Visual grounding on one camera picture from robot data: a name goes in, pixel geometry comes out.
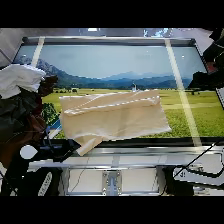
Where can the white garment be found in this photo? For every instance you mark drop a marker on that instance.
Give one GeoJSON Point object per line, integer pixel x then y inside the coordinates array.
{"type": "Point", "coordinates": [18, 78]}

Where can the cream shirt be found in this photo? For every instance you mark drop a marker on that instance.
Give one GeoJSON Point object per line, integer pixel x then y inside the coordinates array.
{"type": "Point", "coordinates": [113, 116]}

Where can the heap of clothes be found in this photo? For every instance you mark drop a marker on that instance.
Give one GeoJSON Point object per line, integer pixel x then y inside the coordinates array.
{"type": "Point", "coordinates": [210, 78]}

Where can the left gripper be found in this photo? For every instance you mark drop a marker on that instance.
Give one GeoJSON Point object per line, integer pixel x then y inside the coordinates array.
{"type": "Point", "coordinates": [65, 149]}

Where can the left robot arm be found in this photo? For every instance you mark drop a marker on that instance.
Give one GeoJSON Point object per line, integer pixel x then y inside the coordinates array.
{"type": "Point", "coordinates": [23, 180]}

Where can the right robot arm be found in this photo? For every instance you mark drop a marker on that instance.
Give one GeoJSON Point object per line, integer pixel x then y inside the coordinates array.
{"type": "Point", "coordinates": [178, 186]}

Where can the black garment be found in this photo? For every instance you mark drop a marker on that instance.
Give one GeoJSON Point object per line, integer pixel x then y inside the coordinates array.
{"type": "Point", "coordinates": [15, 113]}

